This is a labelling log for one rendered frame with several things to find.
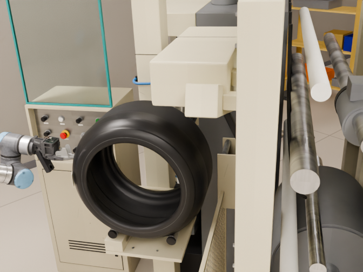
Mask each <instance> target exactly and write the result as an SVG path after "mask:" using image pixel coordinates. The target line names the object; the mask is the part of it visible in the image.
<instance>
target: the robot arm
mask: <svg viewBox="0 0 363 272"><path fill-rule="evenodd" d="M59 146H60V141H59V138H58V137H52V136H48V137H44V139H43V138H39V137H38V136H37V135H35V136H34V137H32V136H28V135H21V134H16V133H11V132H2V133H1V134H0V151H1V163H0V183H3V184H5V185H13V186H16V187H17V188H19V189H26V188H28V187H29V186H31V184H32V183H33V180H34V175H33V173H32V171H31V170H29V169H28V168H27V167H25V166H24V165H23V164H22V163H21V154H23V155H28V156H32V155H33V154H36V155H37V157H38V159H39V161H40V162H41V164H42V166H43V168H44V170H45V171H46V173H50V172H51V171H52V170H53V169H54V168H55V167H54V165H53V163H52V162H51V160H53V161H63V160H72V159H73V157H74V154H73V153H72V150H71V147H70V145H66V146H65V147H64V148H62V147H61V148H59Z"/></svg>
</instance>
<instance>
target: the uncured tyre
mask: <svg viewBox="0 0 363 272"><path fill-rule="evenodd" d="M120 143H129V144H136V145H141V146H144V147H146V148H149V149H151V150H152V151H154V152H156V153H157V154H159V155H160V156H161V157H162V158H164V159H165V160H166V161H167V162H168V164H169V165H170V166H171V167H172V169H173V170H174V172H175V174H176V176H177V178H178V181H179V184H180V186H179V187H177V188H175V189H172V190H168V191H152V190H149V189H145V188H143V187H140V186H138V185H136V184H135V183H133V182H132V181H130V180H129V179H128V178H127V177H126V176H125V175H124V174H123V172H122V171H121V170H120V168H119V167H118V165H117V163H116V160H115V156H114V153H113V145H114V144H120ZM212 169H213V164H212V155H211V151H210V148H209V145H208V142H207V140H206V138H205V136H204V134H203V133H202V131H201V130H200V128H199V127H198V126H197V125H196V123H195V122H194V121H193V120H192V119H191V118H189V117H186V116H185V114H184V113H183V112H181V111H180V110H178V109H176V108H174V107H172V106H154V105H153V104H152V101H150V100H137V101H131V102H128V103H124V104H121V105H118V106H116V107H114V108H112V109H111V110H109V111H108V112H106V113H105V114H104V115H103V116H102V117H101V118H100V119H99V120H98V121H97V122H96V123H95V124H94V125H93V126H92V127H90V128H89V129H88V130H87V131H86V133H85V134H84V135H83V136H82V138H81V140H80V141H79V143H78V146H77V148H76V151H75V154H74V157H73V164H72V172H73V179H74V183H75V186H76V190H77V192H78V194H79V196H80V198H81V200H82V202H83V203H84V204H85V206H86V207H87V209H88V210H89V211H90V212H91V213H92V214H93V215H94V216H95V217H96V218H97V219H98V220H99V221H101V222H102V223H103V224H105V225H106V226H108V227H110V228H111V229H113V230H115V231H117V232H120V233H122V234H125V235H128V236H132V237H138V238H143V239H155V238H160V237H165V236H169V235H172V234H174V233H176V232H178V231H180V230H182V229H183V228H184V227H186V226H187V225H188V224H189V223H190V222H191V221H192V220H193V219H194V218H195V217H196V215H197V214H198V213H199V211H200V209H201V207H202V205H203V203H204V200H205V197H206V193H207V190H208V187H209V184H210V181H211V177H212Z"/></svg>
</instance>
